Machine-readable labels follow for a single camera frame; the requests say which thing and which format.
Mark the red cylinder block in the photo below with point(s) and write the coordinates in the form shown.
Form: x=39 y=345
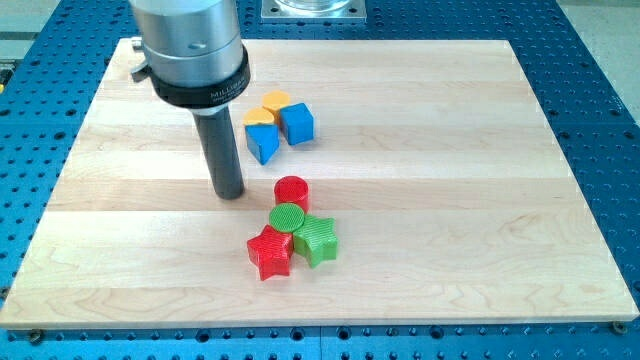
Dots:
x=292 y=189

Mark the green cylinder block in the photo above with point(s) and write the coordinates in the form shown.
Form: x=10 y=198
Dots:
x=286 y=217

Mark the green star block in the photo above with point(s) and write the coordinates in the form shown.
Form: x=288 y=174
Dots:
x=316 y=240

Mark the blue cube block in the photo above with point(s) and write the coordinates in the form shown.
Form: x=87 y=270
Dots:
x=297 y=123

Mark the blue triangle block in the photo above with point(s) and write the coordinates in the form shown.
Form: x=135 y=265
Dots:
x=262 y=141

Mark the red star block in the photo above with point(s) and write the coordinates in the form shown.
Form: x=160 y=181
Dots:
x=271 y=251

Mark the yellow half-round block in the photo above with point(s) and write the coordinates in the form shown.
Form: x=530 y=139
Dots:
x=258 y=116

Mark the yellow cylinder block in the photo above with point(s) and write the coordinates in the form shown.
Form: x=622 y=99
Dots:
x=274 y=101

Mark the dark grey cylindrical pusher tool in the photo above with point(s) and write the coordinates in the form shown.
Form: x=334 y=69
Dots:
x=218 y=143

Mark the wooden board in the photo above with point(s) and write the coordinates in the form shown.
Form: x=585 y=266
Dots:
x=452 y=199

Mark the metal board clamp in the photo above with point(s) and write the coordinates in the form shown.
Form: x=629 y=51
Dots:
x=141 y=71

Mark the left board stop bolt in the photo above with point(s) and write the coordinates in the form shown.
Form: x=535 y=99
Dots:
x=35 y=336

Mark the board stop bolt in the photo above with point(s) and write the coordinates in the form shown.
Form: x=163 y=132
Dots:
x=618 y=328
x=35 y=336

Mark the right board stop bolt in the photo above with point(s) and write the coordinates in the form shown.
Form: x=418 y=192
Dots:
x=618 y=328

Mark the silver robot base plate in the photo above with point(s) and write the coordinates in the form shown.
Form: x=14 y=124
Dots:
x=289 y=11

